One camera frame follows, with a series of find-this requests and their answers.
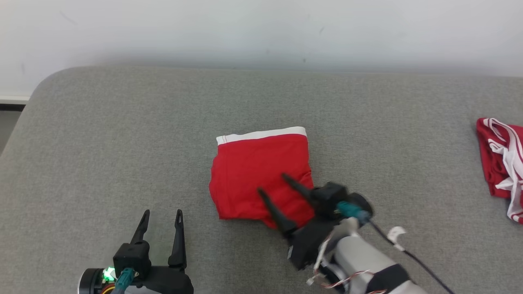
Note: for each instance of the red basketball shorts white hem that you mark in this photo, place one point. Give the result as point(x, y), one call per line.
point(253, 171)

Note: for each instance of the white wall baseboard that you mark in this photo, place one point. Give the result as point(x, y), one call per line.
point(14, 99)

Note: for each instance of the grey fabric sofa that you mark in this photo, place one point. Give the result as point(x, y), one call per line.
point(122, 143)

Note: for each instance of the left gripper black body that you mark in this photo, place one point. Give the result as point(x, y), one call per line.
point(167, 283)

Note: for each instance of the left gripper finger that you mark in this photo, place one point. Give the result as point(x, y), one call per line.
point(178, 249)
point(141, 228)

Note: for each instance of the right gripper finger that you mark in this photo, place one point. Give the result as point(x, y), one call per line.
point(280, 216)
point(298, 188)

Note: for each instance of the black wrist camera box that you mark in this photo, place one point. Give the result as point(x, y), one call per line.
point(327, 198)
point(130, 257)

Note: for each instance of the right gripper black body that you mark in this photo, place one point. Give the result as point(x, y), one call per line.
point(308, 245)

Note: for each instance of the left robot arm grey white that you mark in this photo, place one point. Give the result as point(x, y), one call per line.
point(92, 281)

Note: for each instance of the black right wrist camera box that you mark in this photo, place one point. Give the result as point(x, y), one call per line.
point(327, 198)

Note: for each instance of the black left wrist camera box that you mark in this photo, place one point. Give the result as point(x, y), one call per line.
point(130, 257)

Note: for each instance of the red basketball jersey white trim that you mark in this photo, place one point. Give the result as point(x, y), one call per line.
point(490, 163)

